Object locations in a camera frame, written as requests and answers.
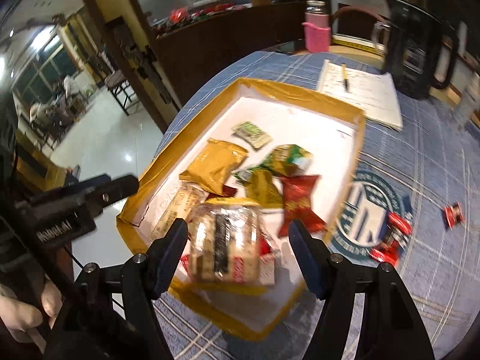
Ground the white red snack packet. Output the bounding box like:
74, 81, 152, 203
149, 182, 208, 242

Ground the tan cracker packet yellow edge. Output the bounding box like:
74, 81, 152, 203
185, 197, 278, 287

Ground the small green square packet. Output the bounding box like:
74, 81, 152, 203
232, 121, 272, 150

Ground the person's hand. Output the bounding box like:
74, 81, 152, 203
1, 276, 63, 353

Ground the white notepad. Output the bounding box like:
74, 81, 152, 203
316, 59, 404, 131

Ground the green gold snack packet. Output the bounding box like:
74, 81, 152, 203
234, 166, 283, 210

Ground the dark red snack packet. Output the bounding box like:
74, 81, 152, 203
277, 175, 326, 238

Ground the pink wrapped thermos bottle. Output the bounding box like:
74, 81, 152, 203
303, 0, 331, 53

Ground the small red candy packet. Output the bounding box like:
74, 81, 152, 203
369, 212, 412, 267

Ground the black electric kettle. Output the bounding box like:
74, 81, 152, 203
372, 0, 459, 100

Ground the golden yellow snack packet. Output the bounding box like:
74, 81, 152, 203
179, 138, 249, 196

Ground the green red snack packet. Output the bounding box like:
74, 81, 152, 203
259, 144, 313, 177

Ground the blue plaid tablecloth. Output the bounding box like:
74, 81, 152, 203
154, 95, 479, 359

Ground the yellow cardboard tray box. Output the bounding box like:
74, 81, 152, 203
115, 77, 367, 342

